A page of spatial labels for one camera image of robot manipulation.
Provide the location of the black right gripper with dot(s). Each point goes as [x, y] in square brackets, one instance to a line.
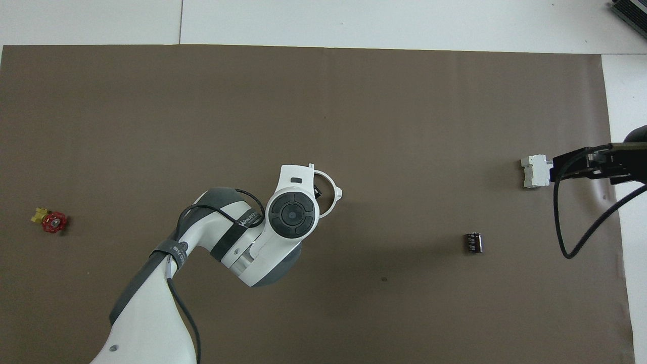
[627, 162]

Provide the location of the dark grey ribbed device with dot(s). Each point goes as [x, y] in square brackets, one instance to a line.
[634, 9]

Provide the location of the grey white circuit breaker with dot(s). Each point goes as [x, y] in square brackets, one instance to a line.
[535, 172]

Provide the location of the red handwheel brass valve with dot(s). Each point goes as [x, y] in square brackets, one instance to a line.
[54, 222]

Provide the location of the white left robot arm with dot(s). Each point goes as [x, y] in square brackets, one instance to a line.
[278, 247]

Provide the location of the brown paper table mat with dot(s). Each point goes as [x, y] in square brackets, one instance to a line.
[404, 101]

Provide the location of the black cylindrical capacitor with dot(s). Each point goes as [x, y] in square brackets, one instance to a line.
[474, 242]

